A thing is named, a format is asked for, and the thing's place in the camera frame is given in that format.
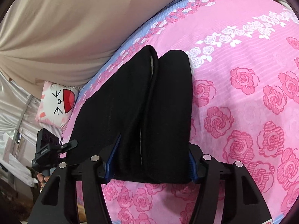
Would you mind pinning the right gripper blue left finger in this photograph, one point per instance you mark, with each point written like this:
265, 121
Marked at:
57, 202

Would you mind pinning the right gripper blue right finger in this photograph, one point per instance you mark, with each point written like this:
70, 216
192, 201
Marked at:
243, 201

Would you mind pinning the black pants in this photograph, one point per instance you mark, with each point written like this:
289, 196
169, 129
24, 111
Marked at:
148, 104

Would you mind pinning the left hand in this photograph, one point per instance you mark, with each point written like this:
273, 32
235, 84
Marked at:
42, 180

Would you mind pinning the white cartoon-face pillow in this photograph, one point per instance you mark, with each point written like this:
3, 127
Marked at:
57, 104

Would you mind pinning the silver satin curtain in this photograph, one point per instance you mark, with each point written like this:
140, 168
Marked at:
19, 130

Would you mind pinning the beige duvet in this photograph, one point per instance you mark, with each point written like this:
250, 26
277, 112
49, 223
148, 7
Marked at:
65, 41

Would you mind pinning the pink rose-print bedsheet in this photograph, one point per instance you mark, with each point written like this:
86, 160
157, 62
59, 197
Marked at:
244, 61

